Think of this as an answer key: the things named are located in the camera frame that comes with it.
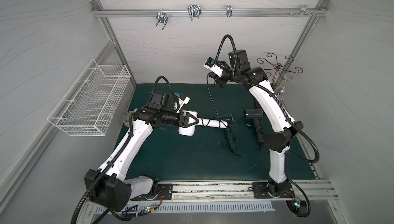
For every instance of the metal bolt bracket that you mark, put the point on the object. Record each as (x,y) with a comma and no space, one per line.
(303,12)

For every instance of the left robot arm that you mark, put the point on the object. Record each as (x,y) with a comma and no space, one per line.
(142,125)

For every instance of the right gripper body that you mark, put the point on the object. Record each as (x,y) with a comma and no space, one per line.
(222,78)

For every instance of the metal u-bolt bracket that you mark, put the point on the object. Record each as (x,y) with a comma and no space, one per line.
(194,11)

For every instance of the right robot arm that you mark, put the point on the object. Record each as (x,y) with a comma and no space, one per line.
(232,64)

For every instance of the striped ceramic mug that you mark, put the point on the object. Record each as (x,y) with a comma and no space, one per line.
(126,118)

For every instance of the aluminium top rail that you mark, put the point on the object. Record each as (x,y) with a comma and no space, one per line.
(206,12)

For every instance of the green table mat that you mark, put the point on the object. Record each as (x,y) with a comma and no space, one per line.
(167,155)

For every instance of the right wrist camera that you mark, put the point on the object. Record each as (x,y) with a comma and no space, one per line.
(214,67)

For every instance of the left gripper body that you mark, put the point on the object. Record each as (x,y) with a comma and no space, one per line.
(181,119)

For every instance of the white hair dryer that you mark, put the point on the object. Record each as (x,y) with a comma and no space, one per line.
(202,122)

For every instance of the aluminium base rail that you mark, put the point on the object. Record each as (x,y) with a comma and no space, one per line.
(193,191)

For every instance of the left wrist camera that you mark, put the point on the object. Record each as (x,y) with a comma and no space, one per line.
(181,100)

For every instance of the metal hook bracket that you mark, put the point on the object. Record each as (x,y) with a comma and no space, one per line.
(161,18)

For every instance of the dark green hair dryer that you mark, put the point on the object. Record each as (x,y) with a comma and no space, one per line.
(227,120)

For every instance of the white wire basket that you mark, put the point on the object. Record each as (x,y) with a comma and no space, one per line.
(88,107)

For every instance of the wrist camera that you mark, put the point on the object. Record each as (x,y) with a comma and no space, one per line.
(214,67)
(181,100)

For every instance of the metal glass holder stand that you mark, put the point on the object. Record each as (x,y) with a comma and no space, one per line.
(277,70)

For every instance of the small metal clamp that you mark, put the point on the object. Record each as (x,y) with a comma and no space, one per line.
(229,11)

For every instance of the white vent strip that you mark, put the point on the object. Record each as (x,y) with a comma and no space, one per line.
(215,207)

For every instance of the clear wine glass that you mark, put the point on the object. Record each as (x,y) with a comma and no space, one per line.
(280,91)

